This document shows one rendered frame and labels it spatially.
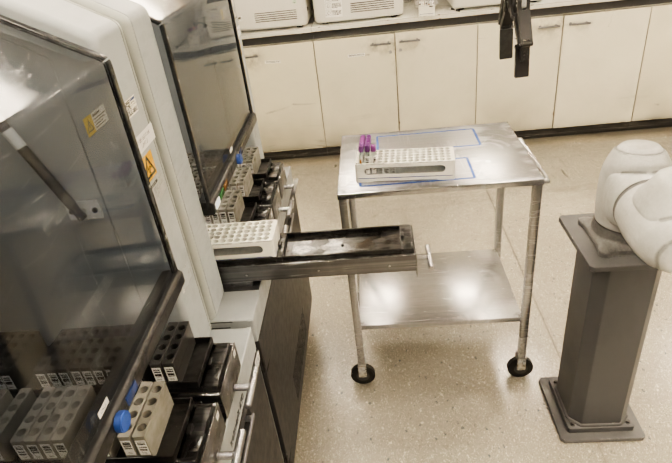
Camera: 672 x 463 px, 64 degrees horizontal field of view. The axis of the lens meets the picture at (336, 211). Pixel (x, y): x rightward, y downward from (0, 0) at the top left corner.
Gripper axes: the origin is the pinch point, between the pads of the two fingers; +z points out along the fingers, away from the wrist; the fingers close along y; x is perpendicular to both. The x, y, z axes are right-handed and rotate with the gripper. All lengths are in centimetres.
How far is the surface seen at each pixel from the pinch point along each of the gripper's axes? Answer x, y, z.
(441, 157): 14.9, 19.5, 32.4
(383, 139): 31, 51, 39
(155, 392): 76, -62, 28
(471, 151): 3, 35, 40
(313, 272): 53, -18, 41
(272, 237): 62, -14, 31
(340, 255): 45, -17, 37
